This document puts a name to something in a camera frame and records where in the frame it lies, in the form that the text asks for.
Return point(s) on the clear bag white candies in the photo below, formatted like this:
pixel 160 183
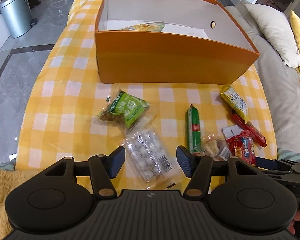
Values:
pixel 152 164

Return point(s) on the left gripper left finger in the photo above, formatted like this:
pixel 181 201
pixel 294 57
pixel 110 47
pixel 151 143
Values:
pixel 103 168

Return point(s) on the green sausage stick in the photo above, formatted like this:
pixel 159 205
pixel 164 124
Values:
pixel 193 134

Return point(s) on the striped teal blanket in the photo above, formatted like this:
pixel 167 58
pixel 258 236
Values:
pixel 288 155

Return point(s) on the potato chips bag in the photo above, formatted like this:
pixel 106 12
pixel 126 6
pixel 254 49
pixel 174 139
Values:
pixel 151 27

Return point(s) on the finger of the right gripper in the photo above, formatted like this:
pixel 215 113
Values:
pixel 264 163

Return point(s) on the silver pedal trash bin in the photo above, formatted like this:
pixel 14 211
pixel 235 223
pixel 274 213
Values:
pixel 17 16

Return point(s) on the yellow checkered tablecloth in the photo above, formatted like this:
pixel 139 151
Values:
pixel 67 95

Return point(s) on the grey sofa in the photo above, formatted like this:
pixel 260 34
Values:
pixel 281 83

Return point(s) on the green raisin snack bag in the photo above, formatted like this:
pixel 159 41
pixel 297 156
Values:
pixel 127 112

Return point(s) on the yellow white snack packet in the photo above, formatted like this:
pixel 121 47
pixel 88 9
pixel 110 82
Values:
pixel 233 99

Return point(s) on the clear small snack packet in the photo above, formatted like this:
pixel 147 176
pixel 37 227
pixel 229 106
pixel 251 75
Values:
pixel 215 147

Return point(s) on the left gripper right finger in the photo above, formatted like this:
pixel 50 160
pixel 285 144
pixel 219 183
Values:
pixel 198 169

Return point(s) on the yellow fluffy blanket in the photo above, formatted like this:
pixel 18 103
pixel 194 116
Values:
pixel 9 180

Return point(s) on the orange cardboard box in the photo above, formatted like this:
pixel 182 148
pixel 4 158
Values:
pixel 200 43

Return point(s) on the long red wafer bar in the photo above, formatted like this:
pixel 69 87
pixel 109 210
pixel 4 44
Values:
pixel 256 135

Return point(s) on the red cartoon snack bag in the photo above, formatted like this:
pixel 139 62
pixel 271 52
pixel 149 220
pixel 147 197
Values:
pixel 242 146

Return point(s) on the beige cushion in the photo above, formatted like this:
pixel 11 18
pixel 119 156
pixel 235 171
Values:
pixel 276 29

